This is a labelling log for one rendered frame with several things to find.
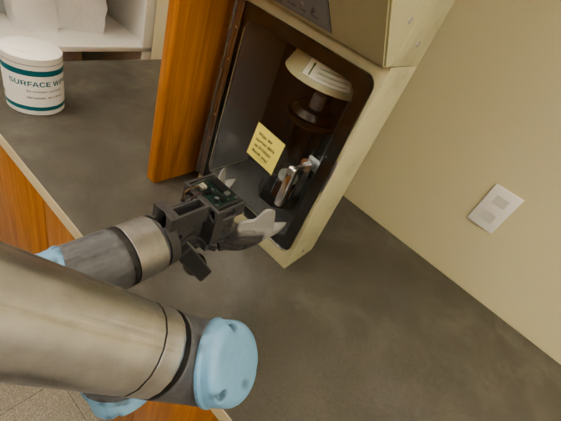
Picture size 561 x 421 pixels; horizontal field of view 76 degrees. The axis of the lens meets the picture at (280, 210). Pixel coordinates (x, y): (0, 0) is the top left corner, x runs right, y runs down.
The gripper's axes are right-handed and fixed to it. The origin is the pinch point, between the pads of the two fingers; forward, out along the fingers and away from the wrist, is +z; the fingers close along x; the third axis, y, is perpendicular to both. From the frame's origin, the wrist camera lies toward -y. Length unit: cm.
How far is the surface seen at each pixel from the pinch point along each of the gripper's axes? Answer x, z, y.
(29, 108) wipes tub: 67, -9, -18
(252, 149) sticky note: 12.6, 11.5, 0.5
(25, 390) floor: 45, -28, -114
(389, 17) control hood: -5.3, 4.2, 32.9
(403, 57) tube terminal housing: -5.5, 15.2, 28.0
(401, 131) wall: -1, 56, 5
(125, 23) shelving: 130, 55, -20
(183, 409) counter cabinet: -9.9, -14.4, -43.2
